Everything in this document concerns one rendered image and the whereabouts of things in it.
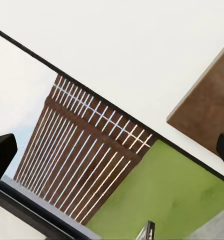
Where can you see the bed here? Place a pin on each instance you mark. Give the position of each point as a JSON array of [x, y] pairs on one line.
[[200, 113]]

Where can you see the hardback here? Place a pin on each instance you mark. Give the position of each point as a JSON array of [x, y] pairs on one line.
[[148, 232]]

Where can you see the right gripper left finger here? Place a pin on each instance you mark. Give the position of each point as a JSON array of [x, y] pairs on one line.
[[8, 149]]

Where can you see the fixed window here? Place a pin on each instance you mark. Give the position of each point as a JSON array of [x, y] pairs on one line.
[[87, 170]]

